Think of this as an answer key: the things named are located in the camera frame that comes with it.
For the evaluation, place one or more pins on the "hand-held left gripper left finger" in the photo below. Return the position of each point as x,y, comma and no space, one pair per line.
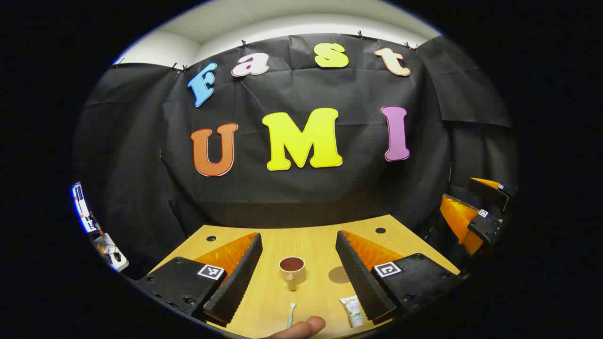
238,278

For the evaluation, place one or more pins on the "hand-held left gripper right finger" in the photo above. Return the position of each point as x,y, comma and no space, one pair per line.
360,282

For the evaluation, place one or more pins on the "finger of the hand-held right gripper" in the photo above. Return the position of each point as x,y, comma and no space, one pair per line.
464,221
490,193

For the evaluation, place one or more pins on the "round brown coaster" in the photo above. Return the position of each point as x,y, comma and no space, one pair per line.
337,275

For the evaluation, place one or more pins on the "white toothpaste tube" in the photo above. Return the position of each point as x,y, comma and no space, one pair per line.
353,311

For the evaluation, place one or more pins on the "beige cup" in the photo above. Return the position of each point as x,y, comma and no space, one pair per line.
294,275

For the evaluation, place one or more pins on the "pale green toothbrush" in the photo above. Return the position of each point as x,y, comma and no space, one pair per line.
290,315

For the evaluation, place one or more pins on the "wooden desktop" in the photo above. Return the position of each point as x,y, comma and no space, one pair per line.
311,245

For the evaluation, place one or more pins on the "black backdrop cloth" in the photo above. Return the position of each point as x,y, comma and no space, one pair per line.
330,188

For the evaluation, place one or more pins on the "white and blue object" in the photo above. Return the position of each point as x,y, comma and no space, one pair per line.
81,207

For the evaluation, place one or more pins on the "row of black cloth clips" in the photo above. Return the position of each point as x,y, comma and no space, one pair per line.
243,44

